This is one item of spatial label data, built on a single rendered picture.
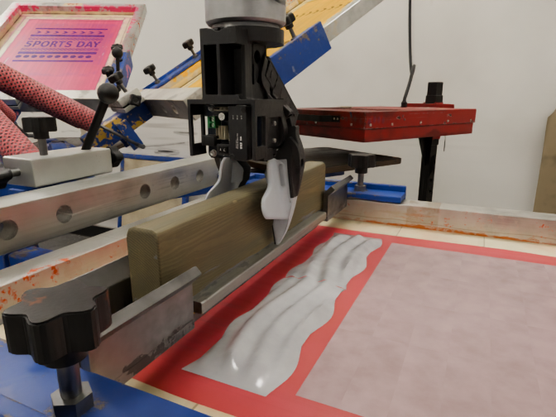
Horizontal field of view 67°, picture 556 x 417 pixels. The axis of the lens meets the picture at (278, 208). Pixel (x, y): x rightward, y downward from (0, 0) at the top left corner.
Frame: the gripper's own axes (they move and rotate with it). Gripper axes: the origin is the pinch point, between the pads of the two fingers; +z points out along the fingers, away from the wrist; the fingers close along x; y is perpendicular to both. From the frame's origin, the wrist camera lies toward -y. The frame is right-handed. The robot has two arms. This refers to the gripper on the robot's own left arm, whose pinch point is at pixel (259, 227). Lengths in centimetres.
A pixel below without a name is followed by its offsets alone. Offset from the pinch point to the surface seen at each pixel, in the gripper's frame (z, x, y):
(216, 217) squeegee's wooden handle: -4.2, 1.6, 10.7
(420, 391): 5.5, 19.3, 13.0
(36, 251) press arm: 9.3, -39.7, -0.5
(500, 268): 5.5, 24.8, -13.3
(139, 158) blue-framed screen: 30, -201, -195
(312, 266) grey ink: 4.7, 5.3, -2.7
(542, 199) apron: 35, 51, -195
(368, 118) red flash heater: -8, -9, -86
